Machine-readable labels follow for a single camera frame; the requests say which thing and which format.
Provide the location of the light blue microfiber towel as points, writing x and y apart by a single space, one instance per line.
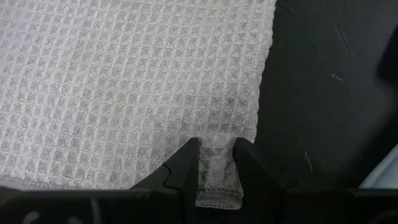
384 174

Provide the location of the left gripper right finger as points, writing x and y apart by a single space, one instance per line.
261 199

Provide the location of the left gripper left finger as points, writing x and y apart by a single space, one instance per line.
177 193

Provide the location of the white waffle-weave towel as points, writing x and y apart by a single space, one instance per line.
124 93

